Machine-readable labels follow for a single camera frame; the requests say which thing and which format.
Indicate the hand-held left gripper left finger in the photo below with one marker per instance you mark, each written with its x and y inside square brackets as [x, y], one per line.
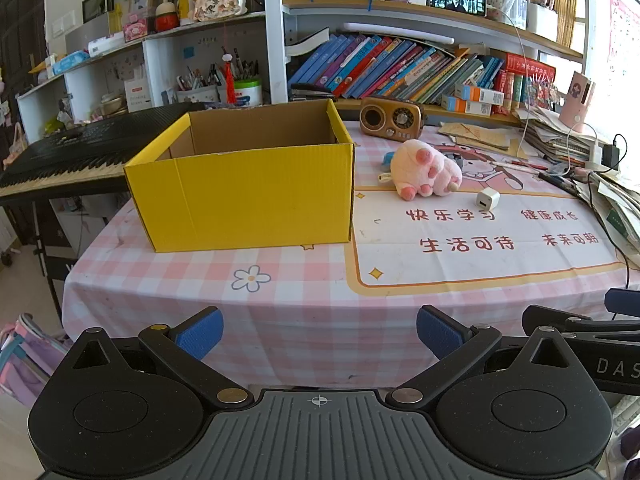
[200, 332]

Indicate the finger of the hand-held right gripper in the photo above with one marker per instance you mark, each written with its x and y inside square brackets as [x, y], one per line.
[555, 316]
[622, 302]

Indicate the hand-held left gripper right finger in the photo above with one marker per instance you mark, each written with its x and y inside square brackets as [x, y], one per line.
[440, 330]

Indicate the white charger cube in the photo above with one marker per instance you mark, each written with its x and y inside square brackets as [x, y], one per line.
[487, 199]

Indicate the yellow cardboard box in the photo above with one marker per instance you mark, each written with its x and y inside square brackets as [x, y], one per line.
[240, 200]

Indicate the pink checkered cloth-covered desktop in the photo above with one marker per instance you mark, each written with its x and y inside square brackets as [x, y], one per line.
[200, 300]

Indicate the printed cartoon desk mat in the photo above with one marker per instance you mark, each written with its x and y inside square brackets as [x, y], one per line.
[450, 270]

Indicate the black pen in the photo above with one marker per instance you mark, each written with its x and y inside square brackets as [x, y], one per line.
[557, 181]

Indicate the black power adapter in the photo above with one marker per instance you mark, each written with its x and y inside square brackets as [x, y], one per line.
[612, 155]

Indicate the red pen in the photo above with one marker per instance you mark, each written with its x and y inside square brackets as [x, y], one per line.
[525, 164]

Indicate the pink plush paw toy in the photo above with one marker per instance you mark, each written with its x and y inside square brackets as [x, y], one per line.
[425, 170]

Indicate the black keyboard stand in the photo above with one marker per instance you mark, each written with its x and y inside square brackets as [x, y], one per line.
[52, 255]

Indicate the pink backpack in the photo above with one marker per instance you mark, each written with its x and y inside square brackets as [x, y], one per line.
[30, 360]

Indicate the stack of papers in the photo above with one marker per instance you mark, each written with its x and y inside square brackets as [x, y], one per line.
[560, 140]

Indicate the brown cardboard sheets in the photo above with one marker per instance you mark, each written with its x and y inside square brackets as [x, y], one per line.
[475, 135]

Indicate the pink cylindrical gadget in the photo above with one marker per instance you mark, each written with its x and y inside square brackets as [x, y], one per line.
[577, 102]

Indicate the brown retro radio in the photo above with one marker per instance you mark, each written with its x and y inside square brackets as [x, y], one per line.
[392, 119]

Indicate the black electronic keyboard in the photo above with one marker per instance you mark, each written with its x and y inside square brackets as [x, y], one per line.
[75, 150]

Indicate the orange white small box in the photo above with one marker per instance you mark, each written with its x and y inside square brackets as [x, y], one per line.
[467, 106]
[480, 94]

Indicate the white pen holder with pens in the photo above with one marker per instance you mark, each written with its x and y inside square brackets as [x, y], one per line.
[197, 92]

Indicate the green lid white container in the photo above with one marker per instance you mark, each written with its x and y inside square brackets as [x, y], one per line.
[247, 94]

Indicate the white box with red print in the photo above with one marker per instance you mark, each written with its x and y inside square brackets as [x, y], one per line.
[136, 95]

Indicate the red tassel pendant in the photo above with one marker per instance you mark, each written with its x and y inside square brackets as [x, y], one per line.
[230, 80]

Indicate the pink hanging bag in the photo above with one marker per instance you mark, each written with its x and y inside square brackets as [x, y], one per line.
[15, 147]

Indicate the black stapler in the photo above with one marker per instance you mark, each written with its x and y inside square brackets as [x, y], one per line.
[310, 92]

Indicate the row of colourful books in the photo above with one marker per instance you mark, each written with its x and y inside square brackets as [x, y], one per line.
[380, 65]

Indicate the white storage cups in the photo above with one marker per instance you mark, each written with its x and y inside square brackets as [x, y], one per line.
[537, 20]

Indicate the blue tissue pack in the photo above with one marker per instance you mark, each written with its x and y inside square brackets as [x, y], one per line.
[70, 62]

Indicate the white shelf unit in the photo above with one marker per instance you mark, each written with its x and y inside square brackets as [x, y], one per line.
[274, 35]

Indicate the pink small box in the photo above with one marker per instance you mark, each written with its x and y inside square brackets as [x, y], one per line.
[135, 29]

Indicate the red white doll figure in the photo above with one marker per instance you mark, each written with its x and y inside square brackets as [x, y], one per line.
[166, 17]

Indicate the black smartphone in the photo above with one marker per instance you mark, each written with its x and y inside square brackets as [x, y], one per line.
[457, 0]

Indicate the pink wall poster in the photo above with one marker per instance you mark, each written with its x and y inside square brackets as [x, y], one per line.
[625, 50]

